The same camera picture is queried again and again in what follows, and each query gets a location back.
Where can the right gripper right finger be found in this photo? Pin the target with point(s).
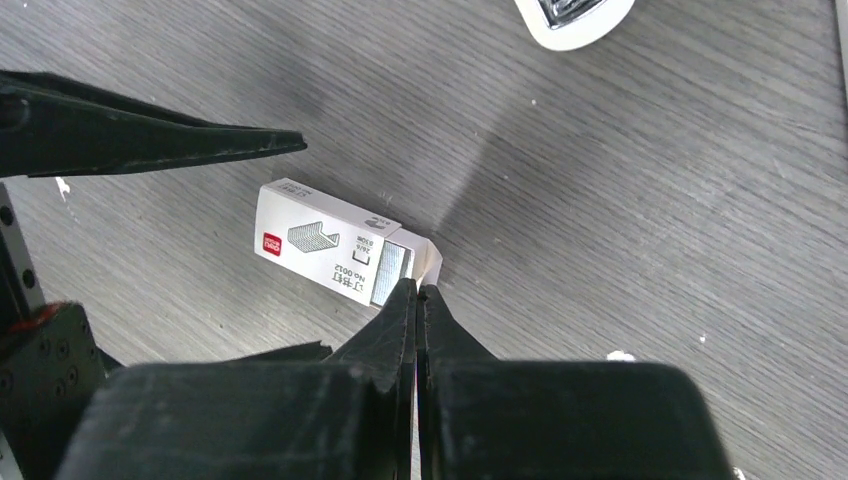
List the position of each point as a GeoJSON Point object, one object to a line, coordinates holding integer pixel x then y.
{"type": "Point", "coordinates": [481, 417]}

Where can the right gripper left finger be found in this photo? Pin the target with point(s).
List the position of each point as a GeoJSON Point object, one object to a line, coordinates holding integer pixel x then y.
{"type": "Point", "coordinates": [347, 416]}

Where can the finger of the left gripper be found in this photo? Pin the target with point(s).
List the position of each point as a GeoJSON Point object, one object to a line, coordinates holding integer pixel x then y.
{"type": "Point", "coordinates": [56, 126]}

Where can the white staple box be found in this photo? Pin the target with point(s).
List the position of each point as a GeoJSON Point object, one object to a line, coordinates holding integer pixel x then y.
{"type": "Point", "coordinates": [342, 247]}

